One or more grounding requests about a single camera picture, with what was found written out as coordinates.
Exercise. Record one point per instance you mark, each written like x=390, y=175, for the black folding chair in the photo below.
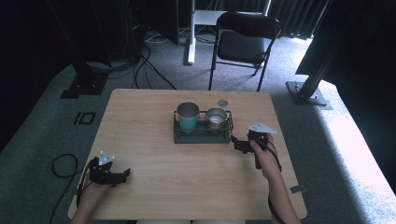
x=241, y=46

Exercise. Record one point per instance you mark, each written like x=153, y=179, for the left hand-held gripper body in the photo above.
x=102, y=172

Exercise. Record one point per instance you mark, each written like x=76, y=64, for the grey tape piece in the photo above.
x=298, y=188

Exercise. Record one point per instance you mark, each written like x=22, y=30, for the black metal stand, upright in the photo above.
x=85, y=79

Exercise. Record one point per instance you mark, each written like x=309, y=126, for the teal metal cup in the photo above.
x=188, y=118

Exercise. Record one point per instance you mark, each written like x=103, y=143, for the person's right hand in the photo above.
x=267, y=160

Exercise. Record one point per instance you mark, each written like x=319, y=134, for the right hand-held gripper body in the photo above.
x=258, y=137

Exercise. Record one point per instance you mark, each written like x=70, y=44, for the person's left hand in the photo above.
x=93, y=194

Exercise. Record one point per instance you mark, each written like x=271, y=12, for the silver metal cup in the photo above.
x=216, y=119

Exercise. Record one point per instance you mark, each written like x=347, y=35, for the grey round table grommet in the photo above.
x=222, y=103

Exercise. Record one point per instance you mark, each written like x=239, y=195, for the black metal stand, slanted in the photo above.
x=309, y=84

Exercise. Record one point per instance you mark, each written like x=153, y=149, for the dark curtain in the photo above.
x=295, y=15

